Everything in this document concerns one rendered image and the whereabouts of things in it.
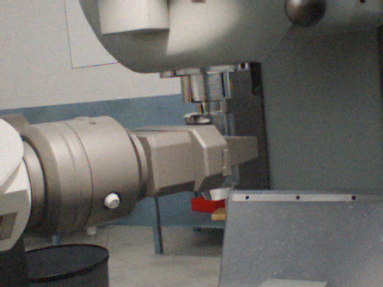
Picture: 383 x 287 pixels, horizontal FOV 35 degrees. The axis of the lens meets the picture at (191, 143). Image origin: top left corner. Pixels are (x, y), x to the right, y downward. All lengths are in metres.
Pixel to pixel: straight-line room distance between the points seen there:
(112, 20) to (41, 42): 5.80
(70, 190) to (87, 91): 5.48
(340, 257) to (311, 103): 0.23
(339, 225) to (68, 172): 0.54
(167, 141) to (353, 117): 0.46
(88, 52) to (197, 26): 5.43
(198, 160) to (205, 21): 0.11
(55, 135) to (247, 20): 0.17
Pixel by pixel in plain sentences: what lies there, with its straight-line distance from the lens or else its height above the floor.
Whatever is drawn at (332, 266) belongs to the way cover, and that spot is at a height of 1.02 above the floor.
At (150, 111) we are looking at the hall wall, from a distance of 5.53.
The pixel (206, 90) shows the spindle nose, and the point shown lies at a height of 1.29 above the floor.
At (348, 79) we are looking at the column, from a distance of 0.91.
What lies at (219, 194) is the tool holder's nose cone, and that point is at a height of 1.19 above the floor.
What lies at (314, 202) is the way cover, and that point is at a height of 1.10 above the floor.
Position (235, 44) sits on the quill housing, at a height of 1.32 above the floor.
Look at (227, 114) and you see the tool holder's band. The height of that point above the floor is 1.27.
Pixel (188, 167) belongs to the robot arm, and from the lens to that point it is 0.51.
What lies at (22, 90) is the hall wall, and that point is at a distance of 6.46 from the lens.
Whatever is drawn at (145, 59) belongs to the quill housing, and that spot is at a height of 1.32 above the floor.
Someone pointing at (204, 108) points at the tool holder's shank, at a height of 1.27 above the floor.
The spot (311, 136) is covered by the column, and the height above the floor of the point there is 1.20.
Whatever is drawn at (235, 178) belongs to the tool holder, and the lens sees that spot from 0.57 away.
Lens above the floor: 1.30
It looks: 6 degrees down
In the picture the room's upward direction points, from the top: 6 degrees counter-clockwise
